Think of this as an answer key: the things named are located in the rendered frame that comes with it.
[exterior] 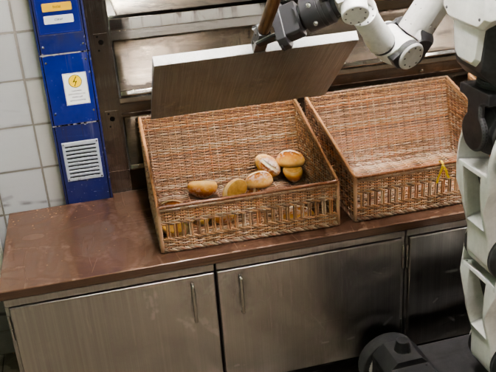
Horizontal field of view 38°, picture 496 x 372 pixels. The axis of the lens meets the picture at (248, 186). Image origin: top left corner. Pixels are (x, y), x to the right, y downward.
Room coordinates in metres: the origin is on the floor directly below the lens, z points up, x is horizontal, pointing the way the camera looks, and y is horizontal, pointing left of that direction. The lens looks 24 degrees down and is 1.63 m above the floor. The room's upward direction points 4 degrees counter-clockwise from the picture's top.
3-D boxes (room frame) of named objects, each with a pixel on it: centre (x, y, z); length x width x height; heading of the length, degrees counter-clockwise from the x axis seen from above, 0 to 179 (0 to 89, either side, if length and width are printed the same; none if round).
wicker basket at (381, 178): (2.26, -0.53, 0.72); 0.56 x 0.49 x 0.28; 103
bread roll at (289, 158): (2.31, -0.15, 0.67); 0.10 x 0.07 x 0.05; 72
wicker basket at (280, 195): (2.14, 0.04, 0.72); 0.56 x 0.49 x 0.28; 101
